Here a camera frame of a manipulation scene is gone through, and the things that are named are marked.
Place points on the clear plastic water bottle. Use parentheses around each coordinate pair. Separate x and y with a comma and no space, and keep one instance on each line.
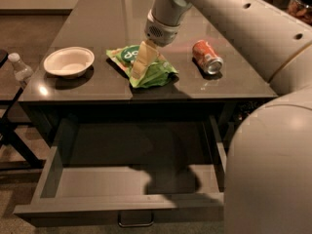
(22,71)

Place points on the red soda can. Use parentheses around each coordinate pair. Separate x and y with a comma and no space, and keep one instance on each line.
(206,57)

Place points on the white paper bowl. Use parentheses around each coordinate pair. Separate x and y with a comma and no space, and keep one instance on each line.
(71,62)

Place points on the black side table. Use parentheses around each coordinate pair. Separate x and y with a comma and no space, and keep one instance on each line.
(10,137)

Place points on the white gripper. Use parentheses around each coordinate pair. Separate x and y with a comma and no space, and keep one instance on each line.
(161,32)

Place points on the open grey top drawer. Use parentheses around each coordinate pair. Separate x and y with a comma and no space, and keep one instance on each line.
(94,171)

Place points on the glass jar of nuts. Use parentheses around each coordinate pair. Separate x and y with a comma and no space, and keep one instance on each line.
(301,10)

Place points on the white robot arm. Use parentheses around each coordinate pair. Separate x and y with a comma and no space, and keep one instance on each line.
(268,175)

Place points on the metal drawer handle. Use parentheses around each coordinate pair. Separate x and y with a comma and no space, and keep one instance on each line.
(135,219)

